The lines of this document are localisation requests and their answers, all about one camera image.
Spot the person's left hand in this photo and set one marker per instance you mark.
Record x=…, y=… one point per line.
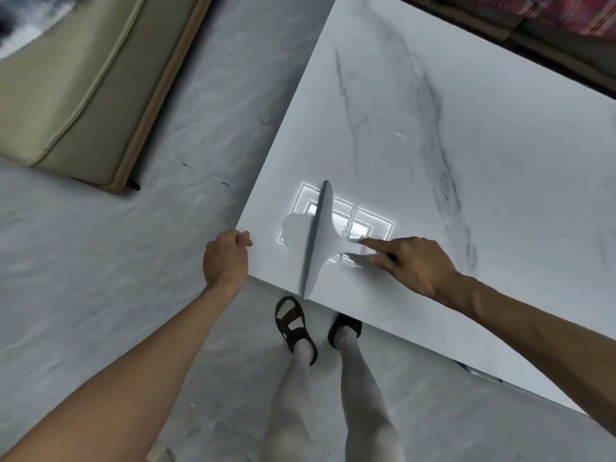
x=225, y=258

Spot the person's right hand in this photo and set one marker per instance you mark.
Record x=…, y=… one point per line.
x=417, y=264

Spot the person's right thumb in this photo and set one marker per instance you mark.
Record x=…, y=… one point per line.
x=382, y=260

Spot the person's left thumb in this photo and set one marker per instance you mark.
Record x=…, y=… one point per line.
x=243, y=238

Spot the white squeegee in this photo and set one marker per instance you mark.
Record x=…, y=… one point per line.
x=321, y=240

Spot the person's left forearm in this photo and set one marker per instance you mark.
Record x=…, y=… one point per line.
x=139, y=365

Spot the person's right forearm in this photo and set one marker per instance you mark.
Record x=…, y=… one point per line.
x=539, y=336

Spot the black right sandal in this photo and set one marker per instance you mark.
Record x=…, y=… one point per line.
x=345, y=327

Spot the black sandal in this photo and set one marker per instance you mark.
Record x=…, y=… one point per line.
x=345, y=327
x=294, y=328

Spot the black left sandal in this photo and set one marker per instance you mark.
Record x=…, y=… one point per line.
x=294, y=328

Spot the black sofa foot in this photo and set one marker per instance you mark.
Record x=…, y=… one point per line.
x=134, y=185

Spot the person's right leg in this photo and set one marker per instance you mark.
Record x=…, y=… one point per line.
x=368, y=404

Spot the person's leg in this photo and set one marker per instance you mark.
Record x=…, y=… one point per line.
x=288, y=418
x=368, y=404

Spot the person's left leg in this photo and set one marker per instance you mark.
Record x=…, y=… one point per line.
x=288, y=418

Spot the beige sofa cushion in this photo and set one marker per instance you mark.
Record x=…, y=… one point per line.
x=77, y=86

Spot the dark wooden furniture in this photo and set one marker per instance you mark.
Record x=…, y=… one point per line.
x=553, y=52

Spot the grey patterned cushion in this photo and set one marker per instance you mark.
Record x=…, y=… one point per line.
x=26, y=19

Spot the red patterned cloth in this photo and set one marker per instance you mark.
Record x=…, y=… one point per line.
x=568, y=11

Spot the wooden sofa frame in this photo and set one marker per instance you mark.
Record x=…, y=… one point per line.
x=159, y=91

